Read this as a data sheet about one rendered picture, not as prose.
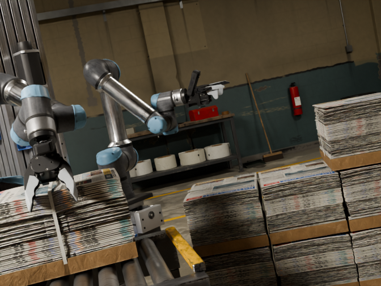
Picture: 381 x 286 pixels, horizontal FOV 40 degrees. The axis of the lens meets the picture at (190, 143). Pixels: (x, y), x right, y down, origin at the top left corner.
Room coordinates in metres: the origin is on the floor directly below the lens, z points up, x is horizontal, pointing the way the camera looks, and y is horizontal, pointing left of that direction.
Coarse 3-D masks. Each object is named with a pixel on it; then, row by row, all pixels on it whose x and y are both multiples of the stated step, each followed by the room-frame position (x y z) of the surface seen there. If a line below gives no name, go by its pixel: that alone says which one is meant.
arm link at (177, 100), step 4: (172, 92) 2.38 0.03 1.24; (176, 92) 2.37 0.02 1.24; (180, 92) 2.36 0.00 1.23; (172, 96) 2.37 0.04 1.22; (176, 96) 2.36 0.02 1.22; (180, 96) 2.36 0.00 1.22; (176, 100) 2.37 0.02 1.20; (180, 100) 2.36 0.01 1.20; (176, 104) 2.38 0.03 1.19; (180, 104) 2.38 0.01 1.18; (184, 104) 2.39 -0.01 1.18
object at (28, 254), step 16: (0, 192) 1.55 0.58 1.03; (16, 192) 1.47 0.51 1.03; (0, 208) 1.32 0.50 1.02; (16, 208) 1.33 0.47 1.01; (0, 224) 1.33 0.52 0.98; (16, 224) 1.33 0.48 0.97; (32, 224) 1.34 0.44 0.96; (0, 240) 1.32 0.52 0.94; (16, 240) 1.33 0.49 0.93; (32, 240) 1.34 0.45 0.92; (0, 256) 1.32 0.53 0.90; (16, 256) 1.33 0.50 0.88; (32, 256) 1.34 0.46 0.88; (48, 256) 1.35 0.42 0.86; (0, 272) 1.32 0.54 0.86
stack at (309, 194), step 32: (192, 192) 2.10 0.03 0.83; (224, 192) 1.95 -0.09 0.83; (256, 192) 1.91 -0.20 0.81; (288, 192) 1.90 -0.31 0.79; (320, 192) 1.90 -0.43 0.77; (352, 192) 1.88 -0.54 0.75; (192, 224) 1.94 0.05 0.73; (224, 224) 1.93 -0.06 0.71; (256, 224) 1.92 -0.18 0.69; (288, 224) 1.91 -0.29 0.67; (320, 224) 1.90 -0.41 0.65; (224, 256) 1.93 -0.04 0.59; (256, 256) 1.92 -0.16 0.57; (288, 256) 1.90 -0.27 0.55; (320, 256) 1.89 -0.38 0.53; (352, 256) 1.88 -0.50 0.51
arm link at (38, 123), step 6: (30, 120) 1.38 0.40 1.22; (36, 120) 1.38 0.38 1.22; (42, 120) 1.38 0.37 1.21; (48, 120) 1.39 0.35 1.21; (30, 126) 1.38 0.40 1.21; (36, 126) 1.37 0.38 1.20; (42, 126) 1.37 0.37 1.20; (48, 126) 1.38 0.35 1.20; (54, 126) 1.40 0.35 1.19; (24, 132) 1.40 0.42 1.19; (30, 132) 1.37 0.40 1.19; (54, 132) 1.40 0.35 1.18
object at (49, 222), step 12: (60, 192) 1.35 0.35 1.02; (48, 204) 1.34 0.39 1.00; (60, 204) 1.35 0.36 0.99; (48, 216) 1.35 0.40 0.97; (60, 216) 1.35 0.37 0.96; (48, 228) 1.35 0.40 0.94; (60, 228) 1.35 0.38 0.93; (48, 240) 1.35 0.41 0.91; (72, 240) 1.36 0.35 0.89; (60, 252) 1.35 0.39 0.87; (72, 252) 1.36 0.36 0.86
